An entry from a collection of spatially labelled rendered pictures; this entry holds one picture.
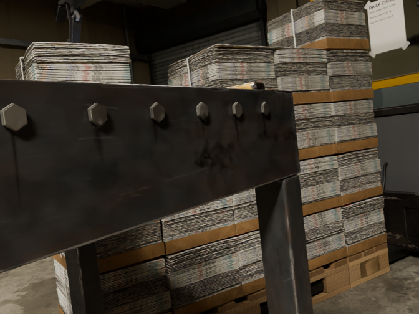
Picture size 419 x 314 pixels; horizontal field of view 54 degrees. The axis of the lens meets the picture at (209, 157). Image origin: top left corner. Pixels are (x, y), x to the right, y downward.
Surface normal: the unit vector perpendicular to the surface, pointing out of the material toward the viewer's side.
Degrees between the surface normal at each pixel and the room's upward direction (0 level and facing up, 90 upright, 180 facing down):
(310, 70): 90
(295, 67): 90
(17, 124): 90
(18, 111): 90
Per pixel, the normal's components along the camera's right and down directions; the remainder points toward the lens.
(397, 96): -0.60, 0.11
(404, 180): -0.84, 0.12
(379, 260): 0.53, -0.02
